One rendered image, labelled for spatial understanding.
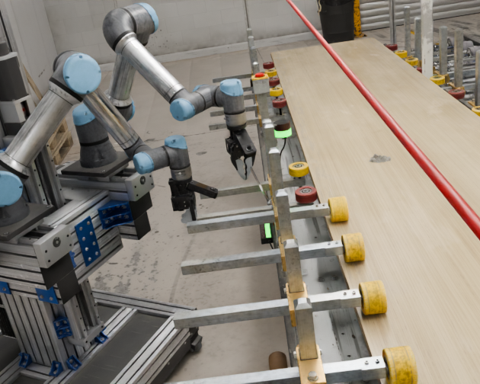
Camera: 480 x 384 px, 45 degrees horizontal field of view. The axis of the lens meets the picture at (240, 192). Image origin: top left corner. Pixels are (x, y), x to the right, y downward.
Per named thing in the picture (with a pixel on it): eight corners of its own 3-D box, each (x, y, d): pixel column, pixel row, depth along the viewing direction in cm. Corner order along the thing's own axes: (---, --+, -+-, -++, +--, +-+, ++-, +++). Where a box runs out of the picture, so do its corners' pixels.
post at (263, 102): (269, 187, 271) (257, 94, 253) (268, 184, 276) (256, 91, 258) (279, 187, 271) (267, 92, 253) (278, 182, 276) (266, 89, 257)
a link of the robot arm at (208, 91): (182, 90, 204) (207, 91, 198) (202, 81, 212) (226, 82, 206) (186, 112, 207) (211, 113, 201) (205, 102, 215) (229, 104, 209)
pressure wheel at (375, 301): (361, 283, 141) (356, 282, 149) (366, 316, 140) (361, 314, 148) (385, 280, 141) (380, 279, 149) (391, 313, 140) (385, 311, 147)
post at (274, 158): (285, 279, 203) (268, 151, 184) (283, 273, 206) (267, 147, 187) (295, 278, 203) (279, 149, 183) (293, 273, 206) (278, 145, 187)
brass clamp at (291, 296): (289, 328, 141) (287, 310, 139) (284, 296, 154) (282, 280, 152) (315, 324, 141) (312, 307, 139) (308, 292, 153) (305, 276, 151)
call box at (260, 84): (254, 97, 252) (251, 78, 249) (254, 92, 259) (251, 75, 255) (270, 94, 252) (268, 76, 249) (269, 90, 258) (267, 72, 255)
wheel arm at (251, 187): (200, 201, 241) (199, 192, 239) (201, 198, 244) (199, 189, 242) (305, 187, 239) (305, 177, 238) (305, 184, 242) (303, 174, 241)
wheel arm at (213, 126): (209, 132, 334) (208, 125, 332) (209, 130, 337) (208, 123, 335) (285, 121, 332) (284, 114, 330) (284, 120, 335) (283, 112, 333)
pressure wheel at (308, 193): (299, 223, 215) (296, 195, 211) (296, 213, 223) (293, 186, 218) (320, 220, 215) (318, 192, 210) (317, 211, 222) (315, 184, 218)
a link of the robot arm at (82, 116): (72, 142, 232) (62, 109, 226) (97, 130, 241) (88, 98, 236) (92, 144, 225) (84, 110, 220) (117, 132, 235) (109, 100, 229)
